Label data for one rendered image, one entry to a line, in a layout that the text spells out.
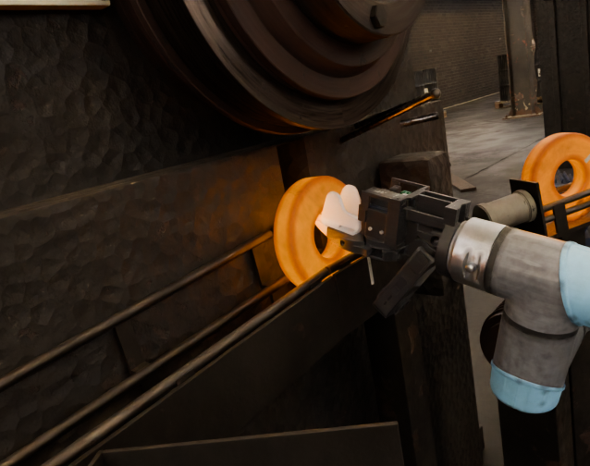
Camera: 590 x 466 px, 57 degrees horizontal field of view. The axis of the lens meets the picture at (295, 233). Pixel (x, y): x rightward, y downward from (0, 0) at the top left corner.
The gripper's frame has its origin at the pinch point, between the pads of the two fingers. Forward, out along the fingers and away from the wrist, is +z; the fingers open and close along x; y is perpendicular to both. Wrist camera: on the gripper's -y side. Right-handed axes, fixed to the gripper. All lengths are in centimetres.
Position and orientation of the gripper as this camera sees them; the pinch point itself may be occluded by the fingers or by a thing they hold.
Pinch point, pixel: (319, 220)
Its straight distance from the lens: 74.0
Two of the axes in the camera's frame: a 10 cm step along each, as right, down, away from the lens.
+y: 0.2, -9.2, -4.0
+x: -6.5, 3.0, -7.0
